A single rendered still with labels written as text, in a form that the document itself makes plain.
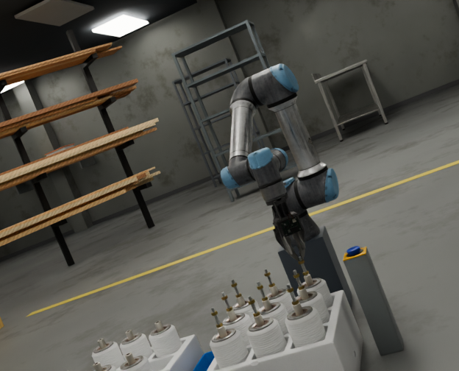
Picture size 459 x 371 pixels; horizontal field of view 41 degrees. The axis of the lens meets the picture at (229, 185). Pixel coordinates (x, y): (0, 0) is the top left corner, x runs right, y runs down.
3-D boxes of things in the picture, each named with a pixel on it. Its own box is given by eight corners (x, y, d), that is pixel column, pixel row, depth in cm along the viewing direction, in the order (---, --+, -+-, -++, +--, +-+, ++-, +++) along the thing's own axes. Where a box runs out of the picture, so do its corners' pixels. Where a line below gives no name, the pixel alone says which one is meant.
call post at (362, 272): (380, 346, 187) (344, 254, 185) (403, 340, 185) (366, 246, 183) (380, 356, 181) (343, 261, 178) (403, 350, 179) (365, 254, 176)
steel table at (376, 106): (383, 114, 1071) (362, 57, 1061) (390, 122, 869) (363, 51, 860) (340, 130, 1090) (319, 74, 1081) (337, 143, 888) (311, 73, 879)
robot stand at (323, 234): (310, 307, 248) (282, 239, 245) (351, 294, 243) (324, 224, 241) (306, 324, 230) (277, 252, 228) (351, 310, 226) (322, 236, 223)
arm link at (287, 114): (310, 203, 237) (254, 73, 228) (345, 191, 231) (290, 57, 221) (303, 214, 226) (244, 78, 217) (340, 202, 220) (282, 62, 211)
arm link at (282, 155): (254, 154, 202) (243, 160, 192) (285, 143, 197) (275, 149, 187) (263, 176, 203) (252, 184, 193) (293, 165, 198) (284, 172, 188)
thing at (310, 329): (329, 381, 162) (304, 320, 161) (301, 382, 169) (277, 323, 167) (346, 362, 170) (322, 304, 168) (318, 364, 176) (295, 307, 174)
